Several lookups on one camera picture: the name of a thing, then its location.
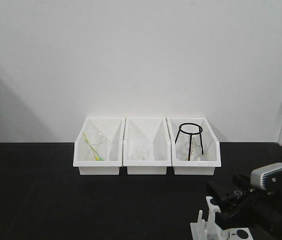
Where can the black wire tripod stand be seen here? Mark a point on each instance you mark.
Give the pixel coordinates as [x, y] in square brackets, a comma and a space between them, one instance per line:
[191, 132]

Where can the clear glass test tube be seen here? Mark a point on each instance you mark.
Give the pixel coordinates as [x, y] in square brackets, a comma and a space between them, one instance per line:
[238, 195]

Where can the white test tube rack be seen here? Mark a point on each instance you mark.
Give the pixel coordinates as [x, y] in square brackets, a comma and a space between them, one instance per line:
[209, 230]

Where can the right white storage bin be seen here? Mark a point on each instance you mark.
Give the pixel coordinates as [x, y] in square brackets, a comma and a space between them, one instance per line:
[207, 162]

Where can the left white storage bin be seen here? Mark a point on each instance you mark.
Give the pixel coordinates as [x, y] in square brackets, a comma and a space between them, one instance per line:
[98, 149]

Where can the yellow green stirring stick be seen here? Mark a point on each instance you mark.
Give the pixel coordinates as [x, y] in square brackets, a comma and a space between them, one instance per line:
[92, 147]

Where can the white storage bin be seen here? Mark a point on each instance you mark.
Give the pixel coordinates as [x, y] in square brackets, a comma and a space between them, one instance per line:
[98, 149]
[154, 133]
[207, 162]

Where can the clear glass flask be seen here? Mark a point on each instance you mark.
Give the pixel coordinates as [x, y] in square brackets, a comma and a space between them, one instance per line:
[189, 152]

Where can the middle white storage bin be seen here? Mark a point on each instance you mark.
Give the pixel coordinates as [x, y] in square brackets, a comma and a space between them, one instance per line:
[154, 133]

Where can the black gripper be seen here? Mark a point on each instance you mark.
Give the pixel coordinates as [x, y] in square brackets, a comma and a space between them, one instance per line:
[254, 208]

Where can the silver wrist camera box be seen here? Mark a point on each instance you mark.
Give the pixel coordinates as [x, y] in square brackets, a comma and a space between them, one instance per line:
[267, 178]

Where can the small clear glass beaker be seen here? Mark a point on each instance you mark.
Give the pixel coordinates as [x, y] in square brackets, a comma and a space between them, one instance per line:
[141, 152]

